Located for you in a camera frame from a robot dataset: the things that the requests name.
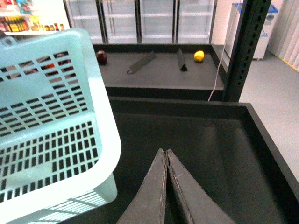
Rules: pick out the black lower display tray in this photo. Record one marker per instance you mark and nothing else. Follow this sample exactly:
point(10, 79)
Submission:
point(224, 146)

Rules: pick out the black perforated shelf post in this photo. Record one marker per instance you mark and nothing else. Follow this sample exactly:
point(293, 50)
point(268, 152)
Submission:
point(252, 18)

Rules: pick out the glass door refrigerator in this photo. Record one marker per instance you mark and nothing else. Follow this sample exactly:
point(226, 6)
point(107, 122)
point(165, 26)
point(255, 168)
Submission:
point(143, 21)

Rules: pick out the orange red fruit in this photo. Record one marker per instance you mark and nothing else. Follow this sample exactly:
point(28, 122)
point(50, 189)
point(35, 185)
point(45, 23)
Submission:
point(48, 66)

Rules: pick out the black display tray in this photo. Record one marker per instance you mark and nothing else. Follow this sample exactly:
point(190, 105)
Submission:
point(161, 78)
point(224, 146)

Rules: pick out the black upper display tray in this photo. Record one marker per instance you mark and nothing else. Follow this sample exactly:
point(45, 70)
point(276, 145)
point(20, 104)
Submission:
point(161, 78)

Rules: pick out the yellow lemon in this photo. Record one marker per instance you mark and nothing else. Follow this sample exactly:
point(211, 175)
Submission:
point(199, 56)

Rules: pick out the dark red apple back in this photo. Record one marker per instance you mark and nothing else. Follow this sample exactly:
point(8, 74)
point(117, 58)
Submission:
point(59, 55)

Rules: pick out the red apple front cluster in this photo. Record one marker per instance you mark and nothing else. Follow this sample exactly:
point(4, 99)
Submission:
point(67, 69)

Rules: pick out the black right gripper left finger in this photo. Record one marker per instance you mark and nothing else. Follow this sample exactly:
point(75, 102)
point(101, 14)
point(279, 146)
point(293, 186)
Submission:
point(148, 206)

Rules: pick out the light blue plastic basket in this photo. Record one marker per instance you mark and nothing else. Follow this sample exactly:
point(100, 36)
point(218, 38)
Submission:
point(59, 144)

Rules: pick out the dark red apple right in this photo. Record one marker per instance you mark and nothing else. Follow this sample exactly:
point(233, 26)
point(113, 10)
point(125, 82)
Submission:
point(101, 57)

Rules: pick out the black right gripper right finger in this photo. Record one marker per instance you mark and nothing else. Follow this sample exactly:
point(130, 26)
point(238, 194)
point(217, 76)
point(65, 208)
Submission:
point(194, 205)

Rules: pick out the flat black divider strip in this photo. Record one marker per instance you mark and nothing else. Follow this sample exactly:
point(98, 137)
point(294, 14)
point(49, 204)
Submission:
point(141, 63)

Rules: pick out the black triangular divider bar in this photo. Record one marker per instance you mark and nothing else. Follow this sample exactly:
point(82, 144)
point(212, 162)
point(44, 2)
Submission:
point(181, 60)

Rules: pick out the grocery shelf with bottles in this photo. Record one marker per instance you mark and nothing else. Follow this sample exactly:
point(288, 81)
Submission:
point(32, 17)

